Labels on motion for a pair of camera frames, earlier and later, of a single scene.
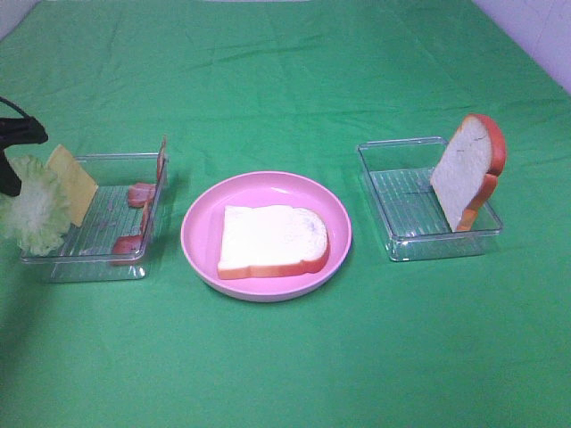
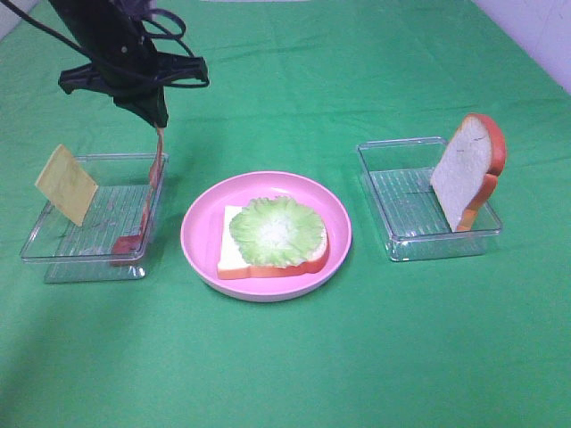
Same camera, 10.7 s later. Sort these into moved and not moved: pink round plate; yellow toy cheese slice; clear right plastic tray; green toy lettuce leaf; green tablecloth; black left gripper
Moved: black left gripper; green toy lettuce leaf
Not moved: pink round plate; yellow toy cheese slice; clear right plastic tray; green tablecloth
